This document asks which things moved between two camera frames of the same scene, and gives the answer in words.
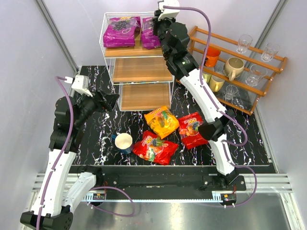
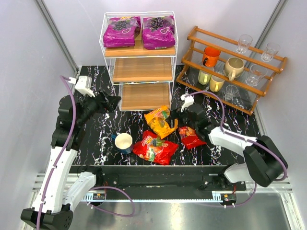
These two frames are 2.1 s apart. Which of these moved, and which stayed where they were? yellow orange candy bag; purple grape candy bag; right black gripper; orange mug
Moved: right black gripper
Stayed: purple grape candy bag; orange mug; yellow orange candy bag
